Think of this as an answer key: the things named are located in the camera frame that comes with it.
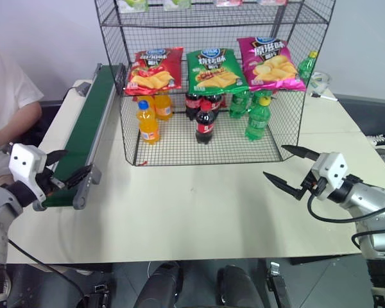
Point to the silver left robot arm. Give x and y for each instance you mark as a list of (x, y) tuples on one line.
[(0, 208)]

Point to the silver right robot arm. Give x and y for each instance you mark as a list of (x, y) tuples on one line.
[(372, 205)]

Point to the black bracket with white clip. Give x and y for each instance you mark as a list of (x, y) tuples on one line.
[(277, 285)]

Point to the red potato chips bag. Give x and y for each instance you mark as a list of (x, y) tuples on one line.
[(155, 72)]

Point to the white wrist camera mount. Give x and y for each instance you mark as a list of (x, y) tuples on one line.
[(332, 168), (24, 160)]

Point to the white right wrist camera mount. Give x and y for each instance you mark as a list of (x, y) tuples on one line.
[(332, 168)]

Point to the cola bottle red cap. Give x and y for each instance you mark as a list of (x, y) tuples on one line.
[(205, 126)]

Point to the orange soda bottle blue cap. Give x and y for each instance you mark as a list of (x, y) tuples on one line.
[(148, 126)]

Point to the magenta potato chips bag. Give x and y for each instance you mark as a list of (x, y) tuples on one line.
[(271, 67)]

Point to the cola bottle red label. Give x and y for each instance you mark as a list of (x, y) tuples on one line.
[(190, 107), (215, 104)]

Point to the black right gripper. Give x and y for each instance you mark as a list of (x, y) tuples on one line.
[(312, 184)]

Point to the person in white shirt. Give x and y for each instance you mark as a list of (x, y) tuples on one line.
[(9, 83)]

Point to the green white snack pack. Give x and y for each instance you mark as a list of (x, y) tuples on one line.
[(178, 3), (133, 4)]

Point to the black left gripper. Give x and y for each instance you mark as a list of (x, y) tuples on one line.
[(46, 181)]

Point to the dark rounded shape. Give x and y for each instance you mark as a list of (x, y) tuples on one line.
[(237, 287), (158, 285)]

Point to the white marker pen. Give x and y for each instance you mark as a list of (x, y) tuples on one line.
[(324, 96)]

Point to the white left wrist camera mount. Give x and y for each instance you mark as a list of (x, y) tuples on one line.
[(24, 160)]

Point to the green soda bottle yellow cap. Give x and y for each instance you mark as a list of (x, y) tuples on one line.
[(306, 69), (258, 123)]

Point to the green potato chips bag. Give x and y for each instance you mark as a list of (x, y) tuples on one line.
[(216, 72)]

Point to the pink white snack pack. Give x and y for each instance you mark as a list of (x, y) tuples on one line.
[(272, 2), (227, 2)]

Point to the green conveyor belt grey frame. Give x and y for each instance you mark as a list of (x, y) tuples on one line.
[(86, 125)]

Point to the black white patterned object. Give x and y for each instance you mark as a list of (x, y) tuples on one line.
[(383, 140)]

